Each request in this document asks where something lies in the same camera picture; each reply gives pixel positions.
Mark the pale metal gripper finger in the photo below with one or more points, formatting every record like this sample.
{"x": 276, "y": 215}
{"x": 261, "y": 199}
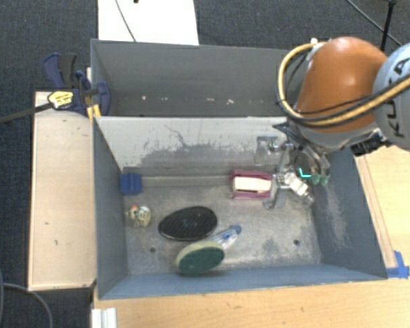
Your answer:
{"x": 300, "y": 187}
{"x": 275, "y": 191}

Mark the maroon and cream block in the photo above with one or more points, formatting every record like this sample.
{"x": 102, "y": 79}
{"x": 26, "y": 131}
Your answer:
{"x": 251, "y": 184}

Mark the clear plastic bottle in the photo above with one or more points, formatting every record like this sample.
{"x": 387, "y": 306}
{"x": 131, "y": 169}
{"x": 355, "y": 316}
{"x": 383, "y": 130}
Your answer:
{"x": 229, "y": 237}

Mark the grey metal bin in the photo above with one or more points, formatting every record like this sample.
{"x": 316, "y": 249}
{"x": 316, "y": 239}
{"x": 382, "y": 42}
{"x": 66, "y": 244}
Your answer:
{"x": 198, "y": 142}

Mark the black oval disc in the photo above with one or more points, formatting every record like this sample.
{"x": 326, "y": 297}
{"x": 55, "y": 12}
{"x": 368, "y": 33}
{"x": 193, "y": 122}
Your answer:
{"x": 188, "y": 223}

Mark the green and yellow round sponge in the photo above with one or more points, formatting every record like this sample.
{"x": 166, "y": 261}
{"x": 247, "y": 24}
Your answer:
{"x": 200, "y": 260}

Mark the small cream toy figure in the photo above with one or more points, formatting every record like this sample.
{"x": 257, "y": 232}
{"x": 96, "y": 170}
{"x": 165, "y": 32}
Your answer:
{"x": 138, "y": 216}

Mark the blue ribbed block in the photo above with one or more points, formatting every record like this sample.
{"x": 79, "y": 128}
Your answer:
{"x": 130, "y": 183}

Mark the pale wood flat board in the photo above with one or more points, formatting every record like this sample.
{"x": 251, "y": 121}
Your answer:
{"x": 63, "y": 197}

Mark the black cylinder on white bracket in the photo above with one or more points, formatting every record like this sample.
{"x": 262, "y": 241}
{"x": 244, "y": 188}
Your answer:
{"x": 367, "y": 146}

